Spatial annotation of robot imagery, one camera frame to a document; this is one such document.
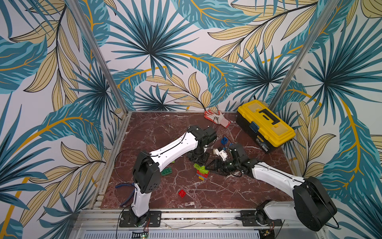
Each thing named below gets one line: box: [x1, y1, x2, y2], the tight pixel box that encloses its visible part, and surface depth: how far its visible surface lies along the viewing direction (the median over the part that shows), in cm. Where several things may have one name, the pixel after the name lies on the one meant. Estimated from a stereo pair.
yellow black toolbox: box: [235, 99, 296, 154], surface depth 95 cm
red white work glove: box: [203, 109, 231, 128], surface depth 119 cm
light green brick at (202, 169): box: [198, 165, 209, 175], surface depth 79 cm
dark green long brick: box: [160, 167, 173, 177], surface depth 90 cm
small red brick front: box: [178, 189, 187, 199], surface depth 82 cm
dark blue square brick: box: [220, 136, 229, 146], surface depth 102 cm
